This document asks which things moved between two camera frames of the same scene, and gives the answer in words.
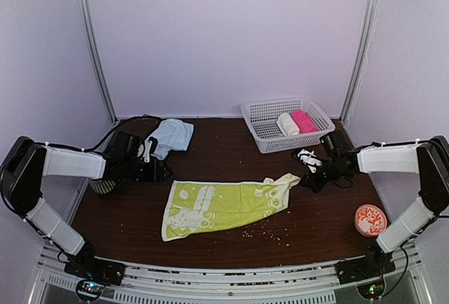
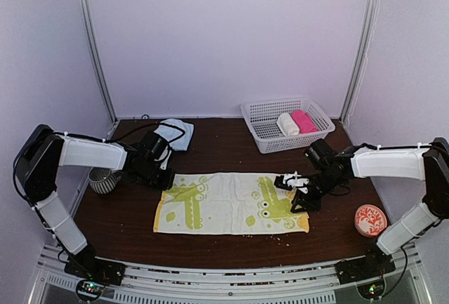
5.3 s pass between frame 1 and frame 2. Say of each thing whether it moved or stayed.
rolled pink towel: stayed
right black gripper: moved
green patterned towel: moved
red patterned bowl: stayed
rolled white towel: stayed
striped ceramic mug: stayed
